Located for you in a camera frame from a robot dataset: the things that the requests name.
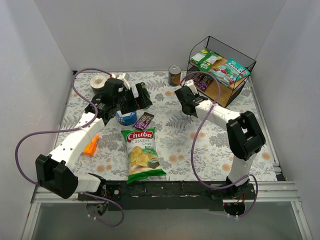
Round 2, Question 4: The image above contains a green glass bottle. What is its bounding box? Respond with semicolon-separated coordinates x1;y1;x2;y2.
140;82;151;100

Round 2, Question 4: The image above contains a purple m&m bag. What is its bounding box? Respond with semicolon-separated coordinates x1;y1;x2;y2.
133;112;155;131
190;72;205;85
197;75;213;92

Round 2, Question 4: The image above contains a purple M&M bag front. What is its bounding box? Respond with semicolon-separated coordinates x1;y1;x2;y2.
190;72;205;85

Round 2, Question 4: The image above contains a green candy bag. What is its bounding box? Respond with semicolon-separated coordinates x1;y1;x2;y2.
189;47;223;72

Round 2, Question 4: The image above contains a teal Fox's candy bag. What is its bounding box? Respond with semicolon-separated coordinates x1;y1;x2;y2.
209;58;250;87

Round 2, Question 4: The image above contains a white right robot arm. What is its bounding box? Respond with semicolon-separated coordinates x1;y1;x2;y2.
175;85;266;197

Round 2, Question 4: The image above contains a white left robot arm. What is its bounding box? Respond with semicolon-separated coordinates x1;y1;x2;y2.
35;78;152;199

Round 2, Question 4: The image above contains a dark tin can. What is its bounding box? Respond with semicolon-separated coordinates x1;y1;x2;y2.
168;65;182;87

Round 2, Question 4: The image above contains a green Chuba chips bag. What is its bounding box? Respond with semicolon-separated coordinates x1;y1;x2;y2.
121;127;166;184

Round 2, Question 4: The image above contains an orange smiley snack box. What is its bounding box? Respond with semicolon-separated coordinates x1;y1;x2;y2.
82;135;99;157

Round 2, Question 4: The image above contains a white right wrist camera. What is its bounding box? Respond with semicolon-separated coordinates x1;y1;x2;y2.
184;79;198;95

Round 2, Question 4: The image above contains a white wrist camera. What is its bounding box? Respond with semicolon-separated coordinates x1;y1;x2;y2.
184;79;198;95
111;72;131;89

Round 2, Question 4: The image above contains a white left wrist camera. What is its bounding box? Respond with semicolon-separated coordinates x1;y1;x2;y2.
111;72;131;89

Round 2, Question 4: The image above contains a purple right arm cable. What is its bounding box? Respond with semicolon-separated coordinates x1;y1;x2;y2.
179;72;259;218

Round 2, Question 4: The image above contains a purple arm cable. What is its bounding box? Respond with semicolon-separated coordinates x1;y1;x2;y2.
179;72;259;218
14;67;125;227

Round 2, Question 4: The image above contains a black wire wooden shelf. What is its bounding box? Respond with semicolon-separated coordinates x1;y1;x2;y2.
187;36;256;107

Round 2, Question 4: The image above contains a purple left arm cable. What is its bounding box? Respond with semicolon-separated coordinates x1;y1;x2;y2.
14;67;125;227

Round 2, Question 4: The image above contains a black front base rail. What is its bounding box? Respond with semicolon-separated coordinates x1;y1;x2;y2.
77;181;255;211

